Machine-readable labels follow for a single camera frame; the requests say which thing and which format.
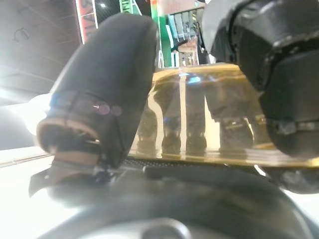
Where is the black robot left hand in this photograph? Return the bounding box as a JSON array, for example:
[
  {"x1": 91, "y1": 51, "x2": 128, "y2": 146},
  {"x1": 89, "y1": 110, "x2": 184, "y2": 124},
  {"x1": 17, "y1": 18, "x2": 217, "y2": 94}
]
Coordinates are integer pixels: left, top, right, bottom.
[{"x1": 28, "y1": 0, "x2": 319, "y2": 239}]

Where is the green frame structure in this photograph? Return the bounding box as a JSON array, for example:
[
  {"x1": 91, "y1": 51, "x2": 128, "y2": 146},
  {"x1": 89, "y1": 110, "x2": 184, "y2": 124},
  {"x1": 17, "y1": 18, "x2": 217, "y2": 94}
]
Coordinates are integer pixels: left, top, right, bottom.
[{"x1": 119, "y1": 0, "x2": 180, "y2": 68}]

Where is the clear bottle yellow drink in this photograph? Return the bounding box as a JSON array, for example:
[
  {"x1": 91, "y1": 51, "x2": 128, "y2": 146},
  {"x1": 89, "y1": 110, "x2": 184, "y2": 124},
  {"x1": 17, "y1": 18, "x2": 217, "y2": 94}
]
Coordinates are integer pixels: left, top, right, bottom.
[{"x1": 127, "y1": 63, "x2": 319, "y2": 168}]

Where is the orange white sign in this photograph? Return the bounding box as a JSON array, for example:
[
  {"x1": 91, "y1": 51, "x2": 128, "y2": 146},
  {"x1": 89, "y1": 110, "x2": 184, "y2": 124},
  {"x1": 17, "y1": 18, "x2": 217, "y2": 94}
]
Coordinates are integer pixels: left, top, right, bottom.
[{"x1": 75, "y1": 0, "x2": 98, "y2": 44}]

